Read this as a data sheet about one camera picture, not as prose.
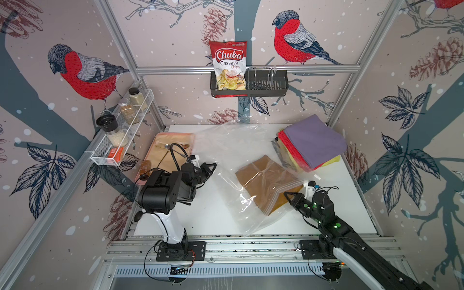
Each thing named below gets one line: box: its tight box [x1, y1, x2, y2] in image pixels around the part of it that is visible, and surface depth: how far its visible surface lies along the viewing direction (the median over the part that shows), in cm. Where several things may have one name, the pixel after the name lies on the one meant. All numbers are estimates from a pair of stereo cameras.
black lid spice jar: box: [95, 114, 129, 147], surface depth 67 cm
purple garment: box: [283, 114, 348, 168], surface depth 93 cm
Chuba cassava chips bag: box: [209, 40, 248, 98], surface depth 85 cm
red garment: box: [277, 129, 324, 173], surface depth 92 cm
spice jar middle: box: [118, 97, 139, 125], surface depth 76 cm
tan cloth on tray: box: [145, 134, 193, 173], surface depth 109 cm
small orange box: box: [107, 147, 124, 163], surface depth 67 cm
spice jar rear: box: [128, 87, 149, 111], surface depth 83 cm
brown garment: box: [235, 154, 304, 216], surface depth 83 cm
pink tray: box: [134, 132, 196, 185], surface depth 109 cm
